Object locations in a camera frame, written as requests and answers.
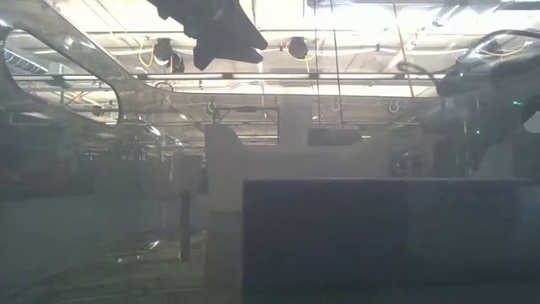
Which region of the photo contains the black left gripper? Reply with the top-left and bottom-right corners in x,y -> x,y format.
147,0 -> 269,72

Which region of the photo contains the dark smoky plastic bin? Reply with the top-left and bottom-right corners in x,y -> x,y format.
242,178 -> 540,304

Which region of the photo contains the overhead light bar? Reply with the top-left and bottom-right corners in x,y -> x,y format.
12,72 -> 446,82

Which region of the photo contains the small black ceiling fixture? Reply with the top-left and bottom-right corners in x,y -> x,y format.
170,52 -> 186,73

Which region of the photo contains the black ceiling cable reel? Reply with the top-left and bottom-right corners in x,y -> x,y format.
288,36 -> 310,60
152,37 -> 175,68

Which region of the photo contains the thin black hanging cable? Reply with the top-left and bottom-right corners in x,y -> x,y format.
311,0 -> 321,128
328,0 -> 345,128

